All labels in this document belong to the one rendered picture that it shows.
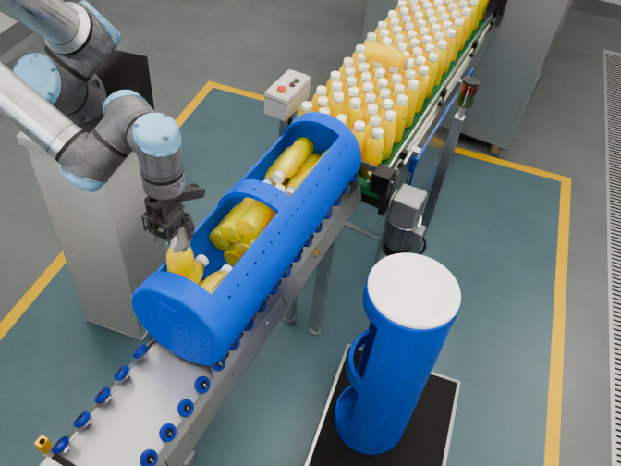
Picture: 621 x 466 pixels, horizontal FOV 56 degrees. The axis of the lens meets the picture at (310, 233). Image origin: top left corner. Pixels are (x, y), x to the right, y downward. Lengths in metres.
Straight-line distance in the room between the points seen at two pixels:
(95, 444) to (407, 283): 0.95
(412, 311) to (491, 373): 1.29
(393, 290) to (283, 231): 0.37
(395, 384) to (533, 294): 1.53
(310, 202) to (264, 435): 1.20
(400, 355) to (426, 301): 0.18
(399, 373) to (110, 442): 0.86
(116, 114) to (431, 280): 1.01
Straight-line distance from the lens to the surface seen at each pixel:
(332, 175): 1.85
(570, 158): 4.32
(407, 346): 1.76
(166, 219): 1.36
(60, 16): 1.80
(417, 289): 1.77
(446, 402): 2.63
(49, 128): 1.36
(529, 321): 3.21
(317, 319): 2.75
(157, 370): 1.70
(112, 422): 1.65
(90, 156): 1.33
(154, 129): 1.22
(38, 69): 1.92
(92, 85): 2.08
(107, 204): 2.20
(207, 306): 1.46
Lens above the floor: 2.39
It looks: 47 degrees down
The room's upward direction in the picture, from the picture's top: 7 degrees clockwise
